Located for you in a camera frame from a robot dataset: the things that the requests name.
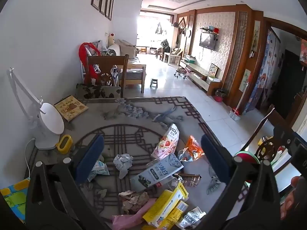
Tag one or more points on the pink strawberry snack box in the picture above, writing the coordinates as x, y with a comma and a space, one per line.
165, 143

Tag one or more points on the wooden chair with floral cushion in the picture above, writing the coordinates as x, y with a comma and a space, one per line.
105, 63

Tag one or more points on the coffee table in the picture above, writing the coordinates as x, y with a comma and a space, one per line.
174, 58

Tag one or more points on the silver printed wrapper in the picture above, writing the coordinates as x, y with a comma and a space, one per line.
191, 216

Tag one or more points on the wooden sofa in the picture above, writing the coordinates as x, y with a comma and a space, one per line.
134, 64

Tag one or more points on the rolling stool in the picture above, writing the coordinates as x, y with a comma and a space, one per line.
181, 71

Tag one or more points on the white desk lamp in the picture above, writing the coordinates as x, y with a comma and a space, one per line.
49, 122

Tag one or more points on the white paper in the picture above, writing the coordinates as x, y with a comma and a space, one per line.
122, 164

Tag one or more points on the carved dark wooden chair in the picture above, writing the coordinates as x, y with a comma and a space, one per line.
263, 148

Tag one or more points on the framed flower picture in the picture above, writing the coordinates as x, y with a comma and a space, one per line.
246, 78

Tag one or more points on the blue printed curtain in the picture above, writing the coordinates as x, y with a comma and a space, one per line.
263, 76

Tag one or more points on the red flower pot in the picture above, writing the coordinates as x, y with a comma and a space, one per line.
219, 97

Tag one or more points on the colourful book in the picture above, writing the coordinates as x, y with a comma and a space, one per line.
15, 196

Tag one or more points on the red bag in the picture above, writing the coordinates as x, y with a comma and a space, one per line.
84, 52

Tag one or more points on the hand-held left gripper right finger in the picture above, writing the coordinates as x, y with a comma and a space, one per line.
212, 158

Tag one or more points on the yellow plastic toy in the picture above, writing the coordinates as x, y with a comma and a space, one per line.
263, 140

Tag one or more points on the yellow medicine box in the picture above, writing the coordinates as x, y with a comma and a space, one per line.
165, 201
176, 216

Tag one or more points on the dark door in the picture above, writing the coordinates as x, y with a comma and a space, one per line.
289, 83

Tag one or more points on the grey milk carton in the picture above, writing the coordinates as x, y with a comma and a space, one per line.
156, 172

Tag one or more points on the brown chocolate wrapper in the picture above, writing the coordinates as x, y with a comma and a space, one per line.
189, 179

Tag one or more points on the small black stool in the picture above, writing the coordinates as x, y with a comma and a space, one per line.
153, 82

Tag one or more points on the person's right hand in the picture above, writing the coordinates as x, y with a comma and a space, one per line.
295, 182

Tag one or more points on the white metal rack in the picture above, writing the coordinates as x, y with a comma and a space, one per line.
96, 46

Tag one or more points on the small blue white carton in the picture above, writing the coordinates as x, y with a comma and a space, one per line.
100, 169

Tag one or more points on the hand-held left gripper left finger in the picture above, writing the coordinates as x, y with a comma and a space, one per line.
90, 158

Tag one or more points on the red basin with green rim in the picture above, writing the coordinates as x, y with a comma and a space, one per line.
245, 158

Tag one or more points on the white mop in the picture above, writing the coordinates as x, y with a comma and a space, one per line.
236, 112

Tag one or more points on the wooden television cabinet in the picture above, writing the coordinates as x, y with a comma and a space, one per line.
201, 73

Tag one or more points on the brown picture book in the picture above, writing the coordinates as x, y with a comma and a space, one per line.
70, 107

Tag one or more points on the pink plastic bag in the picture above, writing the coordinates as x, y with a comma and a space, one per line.
130, 219

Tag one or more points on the television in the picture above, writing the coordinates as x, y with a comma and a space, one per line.
207, 40

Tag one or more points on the framed geometric picture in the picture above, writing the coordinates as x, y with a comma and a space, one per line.
213, 70

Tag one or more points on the plush toy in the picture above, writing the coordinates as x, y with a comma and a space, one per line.
111, 38

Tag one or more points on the red lantern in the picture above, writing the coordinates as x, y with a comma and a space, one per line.
303, 52

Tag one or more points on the brown paper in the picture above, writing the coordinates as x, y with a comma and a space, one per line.
135, 200

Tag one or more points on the orange snack wrapper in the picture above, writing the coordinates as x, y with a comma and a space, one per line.
193, 148

